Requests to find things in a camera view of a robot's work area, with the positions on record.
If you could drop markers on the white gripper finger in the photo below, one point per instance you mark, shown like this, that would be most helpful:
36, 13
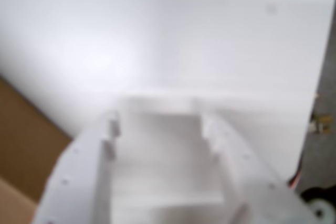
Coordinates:
249, 182
78, 182

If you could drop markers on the brown cardboard box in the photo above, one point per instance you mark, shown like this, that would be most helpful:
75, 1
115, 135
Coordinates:
23, 129

